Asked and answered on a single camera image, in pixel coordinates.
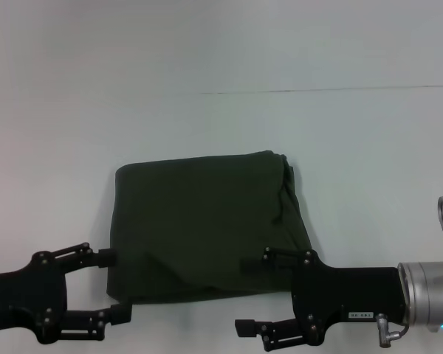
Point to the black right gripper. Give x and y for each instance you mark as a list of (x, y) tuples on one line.
[(347, 298)]

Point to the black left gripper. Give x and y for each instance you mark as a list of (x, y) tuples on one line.
[(26, 295)]

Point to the dark green FREE t-shirt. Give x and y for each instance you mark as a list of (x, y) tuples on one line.
[(206, 228)]

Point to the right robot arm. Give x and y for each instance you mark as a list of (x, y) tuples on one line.
[(432, 295)]

